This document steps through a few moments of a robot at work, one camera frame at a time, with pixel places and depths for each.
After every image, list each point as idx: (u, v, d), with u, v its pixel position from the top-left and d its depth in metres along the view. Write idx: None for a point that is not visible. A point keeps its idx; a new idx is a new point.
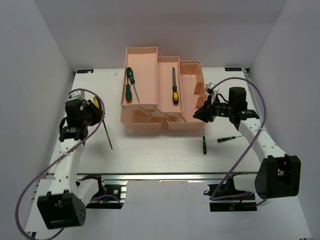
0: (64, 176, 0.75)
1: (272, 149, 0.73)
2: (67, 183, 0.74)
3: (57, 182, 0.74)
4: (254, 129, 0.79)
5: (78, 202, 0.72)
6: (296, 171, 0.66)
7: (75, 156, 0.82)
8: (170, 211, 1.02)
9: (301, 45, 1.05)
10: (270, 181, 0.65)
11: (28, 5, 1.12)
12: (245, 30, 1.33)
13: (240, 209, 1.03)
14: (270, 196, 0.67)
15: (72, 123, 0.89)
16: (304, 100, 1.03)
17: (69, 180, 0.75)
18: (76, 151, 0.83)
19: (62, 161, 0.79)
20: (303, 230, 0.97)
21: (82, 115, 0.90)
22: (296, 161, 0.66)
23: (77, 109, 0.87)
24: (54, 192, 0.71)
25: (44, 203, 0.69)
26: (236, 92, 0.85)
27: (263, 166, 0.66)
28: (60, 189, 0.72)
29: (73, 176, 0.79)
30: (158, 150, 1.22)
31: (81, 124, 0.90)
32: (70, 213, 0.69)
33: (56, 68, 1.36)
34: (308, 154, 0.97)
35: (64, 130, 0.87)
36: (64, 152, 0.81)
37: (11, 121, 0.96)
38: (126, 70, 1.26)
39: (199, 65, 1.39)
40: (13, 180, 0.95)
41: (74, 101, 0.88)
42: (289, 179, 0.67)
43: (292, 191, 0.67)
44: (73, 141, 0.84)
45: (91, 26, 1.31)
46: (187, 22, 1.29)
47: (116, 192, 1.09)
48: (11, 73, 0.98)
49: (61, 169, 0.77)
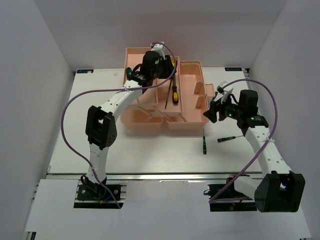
0: (116, 103, 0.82)
1: (277, 164, 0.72)
2: (115, 110, 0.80)
3: (108, 104, 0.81)
4: (262, 139, 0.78)
5: (113, 128, 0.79)
6: (299, 189, 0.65)
7: (130, 97, 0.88)
8: (169, 211, 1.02)
9: (301, 46, 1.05)
10: (270, 196, 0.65)
11: (28, 5, 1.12)
12: (245, 30, 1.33)
13: (240, 209, 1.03)
14: (268, 209, 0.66)
15: (143, 70, 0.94)
16: (304, 100, 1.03)
17: (117, 108, 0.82)
18: (133, 94, 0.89)
19: (121, 92, 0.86)
20: (303, 230, 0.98)
21: (153, 67, 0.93)
22: (301, 180, 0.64)
23: (152, 63, 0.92)
24: (103, 108, 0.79)
25: (93, 111, 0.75)
26: (247, 95, 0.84)
27: (265, 180, 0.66)
28: (107, 109, 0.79)
29: (121, 109, 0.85)
30: (158, 150, 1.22)
31: (149, 75, 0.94)
32: (105, 132, 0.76)
33: (56, 68, 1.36)
34: (308, 154, 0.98)
35: (134, 73, 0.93)
36: (126, 88, 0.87)
37: (11, 121, 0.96)
38: (126, 70, 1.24)
39: (199, 65, 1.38)
40: (13, 180, 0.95)
41: (152, 54, 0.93)
42: (290, 196, 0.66)
43: (292, 207, 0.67)
44: (137, 84, 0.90)
45: (91, 26, 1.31)
46: (188, 22, 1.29)
47: (116, 191, 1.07)
48: (11, 74, 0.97)
49: (117, 97, 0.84)
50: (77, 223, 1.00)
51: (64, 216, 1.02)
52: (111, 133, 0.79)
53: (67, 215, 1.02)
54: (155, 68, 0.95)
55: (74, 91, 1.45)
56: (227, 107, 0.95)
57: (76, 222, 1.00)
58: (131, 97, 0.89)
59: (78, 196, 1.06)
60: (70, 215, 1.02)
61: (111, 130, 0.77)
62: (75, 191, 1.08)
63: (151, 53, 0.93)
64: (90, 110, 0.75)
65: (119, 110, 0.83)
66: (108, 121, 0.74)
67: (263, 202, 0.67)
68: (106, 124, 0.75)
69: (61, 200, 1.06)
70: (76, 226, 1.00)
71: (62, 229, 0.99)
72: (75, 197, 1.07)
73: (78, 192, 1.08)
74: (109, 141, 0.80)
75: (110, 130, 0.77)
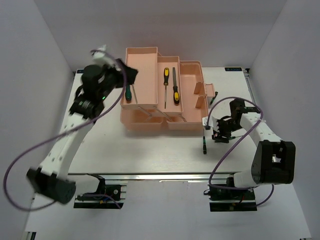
0: (59, 156, 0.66)
1: (269, 136, 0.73)
2: (60, 166, 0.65)
3: (49, 161, 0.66)
4: (254, 120, 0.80)
5: (65, 185, 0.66)
6: (292, 157, 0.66)
7: (78, 137, 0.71)
8: (169, 211, 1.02)
9: (301, 46, 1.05)
10: (263, 164, 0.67)
11: (28, 5, 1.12)
12: (245, 30, 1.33)
13: (240, 209, 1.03)
14: (264, 180, 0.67)
15: (87, 95, 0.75)
16: (304, 100, 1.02)
17: (62, 162, 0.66)
18: (80, 132, 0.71)
19: (62, 138, 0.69)
20: (303, 230, 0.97)
21: (98, 87, 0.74)
22: (291, 146, 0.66)
23: (94, 83, 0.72)
24: (44, 170, 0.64)
25: (33, 179, 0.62)
26: (234, 100, 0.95)
27: (259, 148, 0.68)
28: (49, 170, 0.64)
29: (70, 158, 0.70)
30: (158, 150, 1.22)
31: (96, 98, 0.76)
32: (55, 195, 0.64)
33: (56, 68, 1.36)
34: (308, 154, 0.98)
35: (77, 101, 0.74)
36: (67, 130, 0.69)
37: (11, 120, 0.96)
38: None
39: (199, 65, 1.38)
40: (13, 180, 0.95)
41: (92, 71, 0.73)
42: (284, 165, 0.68)
43: (287, 179, 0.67)
44: (81, 119, 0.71)
45: (91, 26, 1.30)
46: (187, 22, 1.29)
47: (116, 192, 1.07)
48: (11, 73, 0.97)
49: (59, 148, 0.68)
50: (77, 223, 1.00)
51: (64, 216, 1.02)
52: (66, 189, 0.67)
53: (67, 215, 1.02)
54: (103, 86, 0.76)
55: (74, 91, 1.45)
56: (224, 125, 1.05)
57: (76, 222, 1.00)
58: (79, 137, 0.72)
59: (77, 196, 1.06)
60: (70, 215, 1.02)
61: (62, 190, 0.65)
62: None
63: (90, 71, 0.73)
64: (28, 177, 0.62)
65: (66, 161, 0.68)
66: (54, 185, 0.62)
67: (258, 173, 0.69)
68: (51, 188, 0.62)
69: None
70: (76, 226, 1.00)
71: (62, 229, 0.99)
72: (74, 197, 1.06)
73: None
74: (67, 195, 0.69)
75: (60, 192, 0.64)
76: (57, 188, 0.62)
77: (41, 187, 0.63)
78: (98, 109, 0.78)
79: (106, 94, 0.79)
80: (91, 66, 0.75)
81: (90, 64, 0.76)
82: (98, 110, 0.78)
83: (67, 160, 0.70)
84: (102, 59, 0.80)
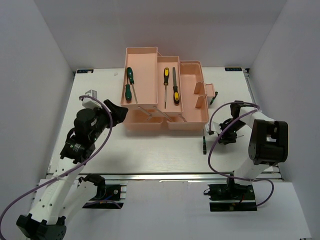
0: (49, 202, 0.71)
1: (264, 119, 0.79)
2: (50, 212, 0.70)
3: (40, 207, 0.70)
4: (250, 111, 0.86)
5: (55, 230, 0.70)
6: (285, 134, 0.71)
7: (68, 181, 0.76)
8: (169, 211, 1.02)
9: (301, 45, 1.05)
10: (257, 139, 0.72)
11: (28, 5, 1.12)
12: (245, 30, 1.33)
13: (240, 209, 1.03)
14: (259, 154, 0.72)
15: (79, 137, 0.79)
16: (303, 100, 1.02)
17: (52, 207, 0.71)
18: (70, 176, 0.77)
19: (53, 183, 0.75)
20: (303, 230, 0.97)
21: (90, 131, 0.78)
22: (283, 124, 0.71)
23: (87, 126, 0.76)
24: (34, 216, 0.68)
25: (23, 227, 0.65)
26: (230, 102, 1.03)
27: (254, 126, 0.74)
28: (40, 217, 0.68)
29: (60, 203, 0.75)
30: (158, 150, 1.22)
31: (88, 140, 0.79)
32: None
33: (56, 68, 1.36)
34: (308, 154, 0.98)
35: (68, 143, 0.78)
36: (58, 175, 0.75)
37: (11, 120, 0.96)
38: (126, 70, 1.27)
39: (199, 65, 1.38)
40: (13, 180, 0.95)
41: (85, 115, 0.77)
42: (279, 143, 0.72)
43: (281, 156, 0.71)
44: (71, 163, 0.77)
45: (91, 26, 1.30)
46: (187, 22, 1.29)
47: (116, 192, 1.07)
48: (10, 73, 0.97)
49: (49, 193, 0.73)
50: (77, 223, 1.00)
51: None
52: (56, 233, 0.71)
53: None
54: (94, 129, 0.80)
55: (74, 91, 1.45)
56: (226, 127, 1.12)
57: (76, 222, 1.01)
58: (69, 181, 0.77)
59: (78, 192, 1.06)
60: None
61: (51, 236, 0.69)
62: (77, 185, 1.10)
63: (83, 115, 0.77)
64: (18, 225, 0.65)
65: (56, 207, 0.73)
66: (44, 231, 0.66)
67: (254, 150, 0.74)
68: (42, 235, 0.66)
69: None
70: (75, 226, 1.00)
71: None
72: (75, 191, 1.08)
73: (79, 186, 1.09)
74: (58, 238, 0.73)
75: (50, 237, 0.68)
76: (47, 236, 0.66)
77: (32, 233, 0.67)
78: (89, 150, 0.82)
79: (97, 135, 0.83)
80: (84, 110, 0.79)
81: (83, 108, 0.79)
82: (89, 150, 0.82)
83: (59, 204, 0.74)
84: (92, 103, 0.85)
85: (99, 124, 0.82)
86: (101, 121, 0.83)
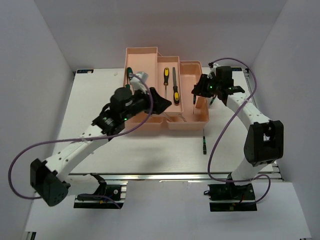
0: (66, 157, 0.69)
1: (258, 117, 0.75)
2: (62, 167, 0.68)
3: (56, 158, 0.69)
4: (241, 101, 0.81)
5: (60, 187, 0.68)
6: (280, 133, 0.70)
7: (90, 147, 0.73)
8: (169, 212, 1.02)
9: (301, 45, 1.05)
10: (256, 147, 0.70)
11: (27, 5, 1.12)
12: (245, 30, 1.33)
13: (240, 209, 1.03)
14: (258, 159, 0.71)
15: (112, 112, 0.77)
16: (303, 100, 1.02)
17: (66, 165, 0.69)
18: (94, 143, 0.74)
19: (77, 142, 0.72)
20: (304, 230, 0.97)
21: (124, 111, 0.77)
22: (278, 123, 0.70)
23: (121, 105, 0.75)
24: (48, 165, 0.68)
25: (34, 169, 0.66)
26: (222, 70, 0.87)
27: (250, 132, 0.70)
28: (53, 167, 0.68)
29: (75, 163, 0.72)
30: (158, 150, 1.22)
31: (119, 119, 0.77)
32: (47, 193, 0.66)
33: (56, 67, 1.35)
34: (308, 155, 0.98)
35: (102, 115, 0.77)
36: (84, 137, 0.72)
37: (12, 120, 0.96)
38: (126, 70, 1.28)
39: (199, 65, 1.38)
40: (14, 180, 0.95)
41: (123, 94, 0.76)
42: (274, 142, 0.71)
43: (278, 154, 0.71)
44: (99, 131, 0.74)
45: (91, 26, 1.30)
46: (187, 22, 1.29)
47: (116, 192, 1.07)
48: (11, 73, 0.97)
49: (69, 149, 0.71)
50: (77, 223, 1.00)
51: (64, 216, 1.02)
52: (58, 192, 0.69)
53: (67, 215, 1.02)
54: (128, 110, 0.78)
55: (74, 91, 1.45)
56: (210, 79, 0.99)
57: (76, 222, 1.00)
58: (91, 147, 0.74)
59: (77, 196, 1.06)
60: (70, 215, 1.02)
61: (54, 191, 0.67)
62: None
63: (121, 93, 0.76)
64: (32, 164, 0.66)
65: (70, 165, 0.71)
66: (50, 182, 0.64)
67: (251, 154, 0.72)
68: (47, 185, 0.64)
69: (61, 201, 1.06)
70: (75, 226, 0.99)
71: (62, 230, 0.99)
72: (75, 197, 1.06)
73: None
74: (57, 198, 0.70)
75: (53, 191, 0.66)
76: (51, 187, 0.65)
77: (39, 179, 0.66)
78: (118, 128, 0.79)
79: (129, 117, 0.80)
80: (123, 89, 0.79)
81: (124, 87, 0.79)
82: (117, 129, 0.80)
83: (72, 165, 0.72)
84: (138, 84, 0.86)
85: (135, 108, 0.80)
86: (138, 105, 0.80)
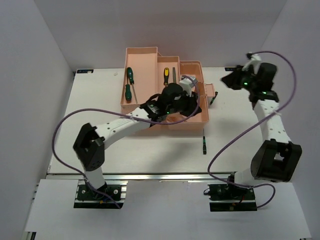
0: (114, 128, 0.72)
1: (278, 134, 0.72)
2: (110, 136, 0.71)
3: (105, 126, 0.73)
4: (269, 111, 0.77)
5: (100, 155, 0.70)
6: (295, 158, 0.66)
7: (134, 127, 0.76)
8: (169, 212, 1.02)
9: (301, 45, 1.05)
10: (264, 162, 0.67)
11: (27, 5, 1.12)
12: (245, 30, 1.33)
13: (240, 209, 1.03)
14: (260, 174, 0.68)
15: (159, 102, 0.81)
16: (303, 100, 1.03)
17: (111, 136, 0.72)
18: (138, 125, 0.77)
19: (126, 119, 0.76)
20: (303, 230, 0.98)
21: (171, 104, 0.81)
22: (297, 148, 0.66)
23: (170, 98, 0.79)
24: (97, 130, 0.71)
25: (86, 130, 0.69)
26: (266, 69, 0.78)
27: (262, 146, 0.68)
28: (101, 133, 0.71)
29: (117, 137, 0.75)
30: (158, 150, 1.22)
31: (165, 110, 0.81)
32: (88, 158, 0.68)
33: (56, 67, 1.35)
34: (308, 155, 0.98)
35: (149, 102, 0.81)
36: (132, 116, 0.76)
37: (11, 120, 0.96)
38: (126, 70, 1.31)
39: (199, 65, 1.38)
40: (14, 179, 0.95)
41: (174, 89, 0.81)
42: (285, 165, 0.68)
43: (284, 177, 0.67)
44: (145, 115, 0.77)
45: (91, 25, 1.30)
46: (188, 22, 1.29)
47: (116, 192, 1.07)
48: (11, 73, 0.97)
49: (118, 122, 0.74)
50: (77, 223, 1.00)
51: (64, 216, 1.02)
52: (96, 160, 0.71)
53: (67, 215, 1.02)
54: (174, 104, 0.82)
55: (74, 91, 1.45)
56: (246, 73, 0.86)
57: (76, 222, 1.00)
58: (135, 127, 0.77)
59: (77, 196, 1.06)
60: (70, 215, 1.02)
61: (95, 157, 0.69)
62: (75, 191, 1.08)
63: (173, 88, 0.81)
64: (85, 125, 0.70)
65: (114, 138, 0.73)
66: (96, 146, 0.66)
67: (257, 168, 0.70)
68: (92, 148, 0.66)
69: (61, 200, 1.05)
70: (75, 226, 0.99)
71: (63, 229, 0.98)
72: (75, 197, 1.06)
73: (78, 192, 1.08)
74: (93, 166, 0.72)
75: (95, 156, 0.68)
76: (95, 151, 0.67)
77: None
78: (161, 118, 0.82)
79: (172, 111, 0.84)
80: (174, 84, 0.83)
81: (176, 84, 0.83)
82: (159, 119, 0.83)
83: (113, 139, 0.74)
84: (188, 87, 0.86)
85: (179, 104, 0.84)
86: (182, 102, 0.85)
